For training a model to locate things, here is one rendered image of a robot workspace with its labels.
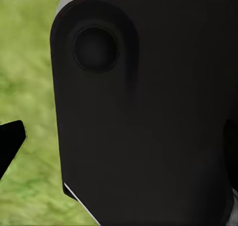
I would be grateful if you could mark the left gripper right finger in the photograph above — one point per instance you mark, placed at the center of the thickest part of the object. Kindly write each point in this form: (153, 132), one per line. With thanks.
(230, 136)

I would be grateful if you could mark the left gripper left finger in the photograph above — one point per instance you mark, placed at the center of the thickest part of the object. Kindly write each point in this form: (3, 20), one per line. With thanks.
(12, 136)

